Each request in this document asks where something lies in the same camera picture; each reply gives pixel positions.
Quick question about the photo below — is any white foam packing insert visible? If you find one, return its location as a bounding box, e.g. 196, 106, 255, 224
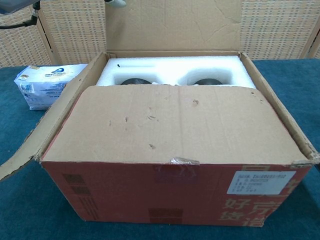
96, 56, 257, 90

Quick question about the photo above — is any woven bamboo folding screen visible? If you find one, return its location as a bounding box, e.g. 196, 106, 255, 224
0, 0, 320, 69

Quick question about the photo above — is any black ceramic teapot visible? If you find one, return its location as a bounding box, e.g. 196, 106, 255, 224
191, 77, 224, 86

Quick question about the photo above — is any white blue tissue pack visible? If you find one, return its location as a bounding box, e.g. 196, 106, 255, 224
13, 63, 89, 111

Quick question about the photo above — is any black ceramic pitcher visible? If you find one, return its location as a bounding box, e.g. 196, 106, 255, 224
121, 77, 151, 86

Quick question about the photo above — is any red printed cardboard box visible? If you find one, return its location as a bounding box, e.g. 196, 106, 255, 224
0, 0, 320, 229

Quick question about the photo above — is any table with teal blue cloth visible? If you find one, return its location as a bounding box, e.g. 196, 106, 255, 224
0, 58, 320, 240

